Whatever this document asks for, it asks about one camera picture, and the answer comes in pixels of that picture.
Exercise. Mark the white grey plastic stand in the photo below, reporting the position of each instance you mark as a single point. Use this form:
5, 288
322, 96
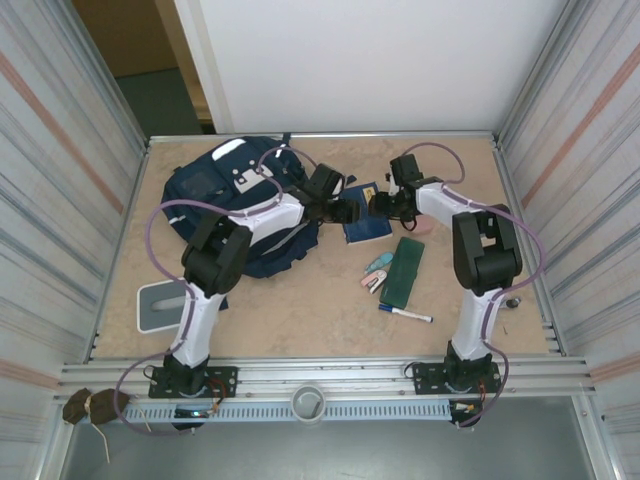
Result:
160, 310

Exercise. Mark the grey round cup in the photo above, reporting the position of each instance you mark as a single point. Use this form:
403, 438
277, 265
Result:
308, 402

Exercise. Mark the blue white marker pen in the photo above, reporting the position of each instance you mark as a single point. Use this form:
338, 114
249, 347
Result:
407, 314

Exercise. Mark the brown wooden door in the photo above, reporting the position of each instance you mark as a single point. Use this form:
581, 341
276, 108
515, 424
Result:
125, 35

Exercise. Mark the navy blue backpack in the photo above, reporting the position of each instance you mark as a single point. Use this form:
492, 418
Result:
200, 200

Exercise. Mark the green pencil case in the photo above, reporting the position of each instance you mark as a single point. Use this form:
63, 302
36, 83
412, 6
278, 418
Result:
404, 272

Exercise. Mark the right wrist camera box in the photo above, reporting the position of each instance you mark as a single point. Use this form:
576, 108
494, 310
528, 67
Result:
393, 186

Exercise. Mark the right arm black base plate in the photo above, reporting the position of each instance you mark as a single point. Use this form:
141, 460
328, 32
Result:
430, 377

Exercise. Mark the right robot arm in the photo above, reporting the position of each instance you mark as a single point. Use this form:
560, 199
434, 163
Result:
485, 250

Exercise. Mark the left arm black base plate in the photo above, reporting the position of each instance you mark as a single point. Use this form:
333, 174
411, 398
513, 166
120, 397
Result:
225, 382

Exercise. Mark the circuit board green light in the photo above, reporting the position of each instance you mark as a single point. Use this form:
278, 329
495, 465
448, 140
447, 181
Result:
192, 413

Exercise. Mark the thin aluminium table rail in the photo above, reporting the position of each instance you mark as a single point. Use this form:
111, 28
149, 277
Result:
400, 135

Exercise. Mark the pink stapler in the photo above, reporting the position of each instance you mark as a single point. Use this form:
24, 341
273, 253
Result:
374, 281

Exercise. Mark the brown cloth bundle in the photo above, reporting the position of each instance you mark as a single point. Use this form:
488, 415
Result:
100, 406

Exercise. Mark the blue notebook yellow label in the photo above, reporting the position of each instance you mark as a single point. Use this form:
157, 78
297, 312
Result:
367, 227

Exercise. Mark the aluminium mounting rail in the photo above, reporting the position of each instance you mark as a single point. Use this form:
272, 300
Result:
325, 372

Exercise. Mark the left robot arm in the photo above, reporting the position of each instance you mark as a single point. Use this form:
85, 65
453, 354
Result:
215, 260

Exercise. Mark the pink pencil case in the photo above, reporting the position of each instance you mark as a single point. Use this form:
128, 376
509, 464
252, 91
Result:
425, 226

